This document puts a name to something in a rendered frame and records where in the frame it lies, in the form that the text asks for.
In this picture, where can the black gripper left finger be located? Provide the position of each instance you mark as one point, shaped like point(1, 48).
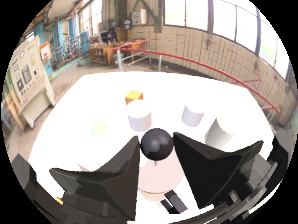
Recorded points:
point(114, 182)

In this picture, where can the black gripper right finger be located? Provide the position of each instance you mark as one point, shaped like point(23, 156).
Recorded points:
point(207, 169)

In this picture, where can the cream cylinder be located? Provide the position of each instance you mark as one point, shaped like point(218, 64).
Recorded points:
point(222, 130)

